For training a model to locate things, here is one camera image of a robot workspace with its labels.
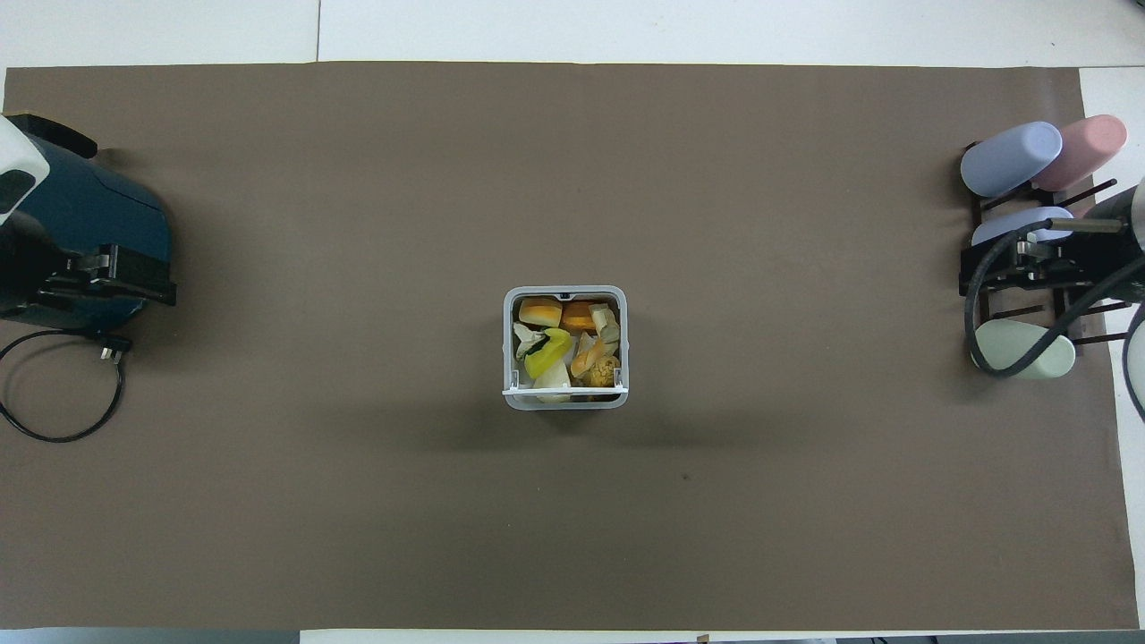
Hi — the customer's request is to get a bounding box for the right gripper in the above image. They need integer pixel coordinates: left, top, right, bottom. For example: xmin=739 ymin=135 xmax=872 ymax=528
xmin=1066 ymin=185 xmax=1145 ymax=302

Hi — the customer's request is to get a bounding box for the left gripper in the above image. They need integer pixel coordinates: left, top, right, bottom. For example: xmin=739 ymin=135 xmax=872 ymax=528
xmin=0 ymin=213 xmax=69 ymax=310

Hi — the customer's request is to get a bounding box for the grey trash bin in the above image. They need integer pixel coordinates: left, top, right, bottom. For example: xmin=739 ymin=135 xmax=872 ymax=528
xmin=502 ymin=285 xmax=630 ymax=411

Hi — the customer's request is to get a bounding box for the black cup rack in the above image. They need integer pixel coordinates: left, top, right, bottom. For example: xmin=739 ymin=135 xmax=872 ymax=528
xmin=961 ymin=141 xmax=1121 ymax=352

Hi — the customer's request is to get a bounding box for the dark teal appliance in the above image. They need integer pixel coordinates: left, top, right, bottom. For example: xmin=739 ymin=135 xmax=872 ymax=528
xmin=0 ymin=111 xmax=174 ymax=333

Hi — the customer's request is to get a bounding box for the lavender cup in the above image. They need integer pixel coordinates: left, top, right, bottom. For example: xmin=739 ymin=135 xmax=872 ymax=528
xmin=960 ymin=121 xmax=1064 ymax=199
xmin=971 ymin=207 xmax=1075 ymax=249

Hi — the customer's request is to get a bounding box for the pink cup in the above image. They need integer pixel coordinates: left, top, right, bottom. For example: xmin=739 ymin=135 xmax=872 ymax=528
xmin=1033 ymin=114 xmax=1129 ymax=192

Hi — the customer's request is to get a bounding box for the pale green cup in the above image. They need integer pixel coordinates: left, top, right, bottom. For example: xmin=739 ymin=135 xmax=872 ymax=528
xmin=971 ymin=319 xmax=1077 ymax=380

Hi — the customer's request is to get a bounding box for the yellow green peel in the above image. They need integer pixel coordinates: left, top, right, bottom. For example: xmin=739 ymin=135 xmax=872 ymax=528
xmin=524 ymin=327 xmax=574 ymax=379

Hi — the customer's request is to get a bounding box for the tan peel piece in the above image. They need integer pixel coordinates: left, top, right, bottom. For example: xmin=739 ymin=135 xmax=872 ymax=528
xmin=571 ymin=334 xmax=610 ymax=379

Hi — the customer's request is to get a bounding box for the black cable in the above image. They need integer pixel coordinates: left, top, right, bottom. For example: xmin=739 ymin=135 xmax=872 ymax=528
xmin=963 ymin=217 xmax=1145 ymax=379
xmin=1122 ymin=302 xmax=1145 ymax=423

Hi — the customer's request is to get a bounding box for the black power cord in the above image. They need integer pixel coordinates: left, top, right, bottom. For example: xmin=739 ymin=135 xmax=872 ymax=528
xmin=0 ymin=328 xmax=134 ymax=445

